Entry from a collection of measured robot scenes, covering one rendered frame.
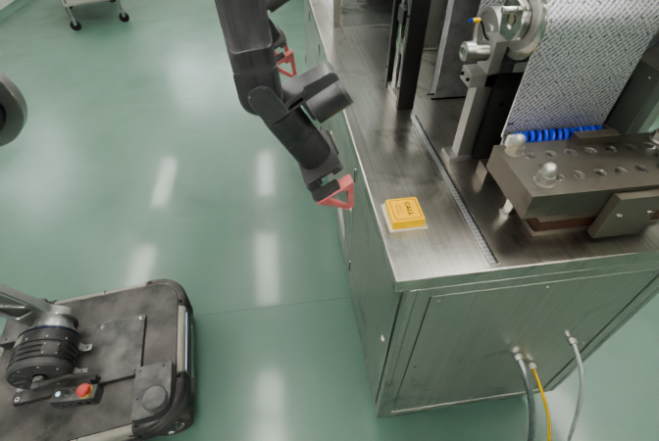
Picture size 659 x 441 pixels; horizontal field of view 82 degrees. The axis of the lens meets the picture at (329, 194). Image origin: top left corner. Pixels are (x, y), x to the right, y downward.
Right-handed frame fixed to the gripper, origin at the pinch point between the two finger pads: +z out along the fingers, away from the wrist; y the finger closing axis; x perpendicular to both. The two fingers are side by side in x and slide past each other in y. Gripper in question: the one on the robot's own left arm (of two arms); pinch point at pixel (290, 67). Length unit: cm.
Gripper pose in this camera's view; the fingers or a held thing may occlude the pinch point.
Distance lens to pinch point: 110.0
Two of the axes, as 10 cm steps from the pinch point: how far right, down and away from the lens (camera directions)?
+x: -8.4, 5.1, 1.8
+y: -2.5, -6.6, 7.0
